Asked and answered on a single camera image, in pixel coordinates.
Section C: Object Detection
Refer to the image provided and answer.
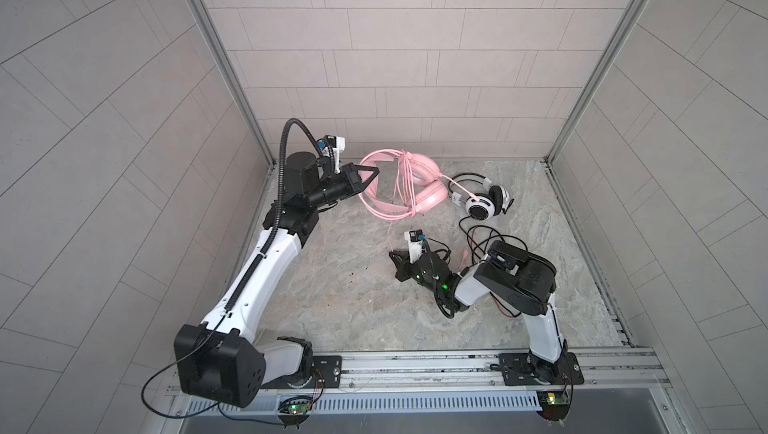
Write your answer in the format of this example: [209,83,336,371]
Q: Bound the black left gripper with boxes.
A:
[300,166,376,212]

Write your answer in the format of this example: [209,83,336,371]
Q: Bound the pink headphones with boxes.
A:
[358,149,452,221]

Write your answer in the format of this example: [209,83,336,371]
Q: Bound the white black headphones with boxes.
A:
[448,172,514,221]

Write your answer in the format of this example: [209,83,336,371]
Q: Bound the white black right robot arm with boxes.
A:
[389,237,574,385]

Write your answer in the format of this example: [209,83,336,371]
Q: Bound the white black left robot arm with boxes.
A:
[174,152,379,408]

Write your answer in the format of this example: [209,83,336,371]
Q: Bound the left circuit board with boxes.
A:
[277,395,314,417]

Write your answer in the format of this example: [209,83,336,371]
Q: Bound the circuit board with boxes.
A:
[277,395,314,417]
[536,390,572,422]

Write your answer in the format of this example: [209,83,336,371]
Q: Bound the right circuit board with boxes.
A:
[536,390,572,422]

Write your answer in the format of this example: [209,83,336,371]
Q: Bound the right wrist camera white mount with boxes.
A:
[404,229,425,264]

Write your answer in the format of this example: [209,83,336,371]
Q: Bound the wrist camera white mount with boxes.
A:
[404,229,425,264]
[317,135,346,174]

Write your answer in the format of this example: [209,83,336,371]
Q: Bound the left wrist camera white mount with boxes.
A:
[317,135,346,174]

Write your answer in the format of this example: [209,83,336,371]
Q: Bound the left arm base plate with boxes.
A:
[261,355,343,389]

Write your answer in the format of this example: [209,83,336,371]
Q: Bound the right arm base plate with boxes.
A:
[491,351,584,386]

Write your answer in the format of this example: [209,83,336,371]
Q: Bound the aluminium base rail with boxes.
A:
[164,346,673,399]

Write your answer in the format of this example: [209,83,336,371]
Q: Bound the aluminium corner post left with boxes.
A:
[185,0,276,167]

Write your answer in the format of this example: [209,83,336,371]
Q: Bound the aluminium corner post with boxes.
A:
[544,0,649,166]
[185,0,276,167]

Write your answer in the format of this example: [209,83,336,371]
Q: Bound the aluminium corner post right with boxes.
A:
[544,0,649,166]

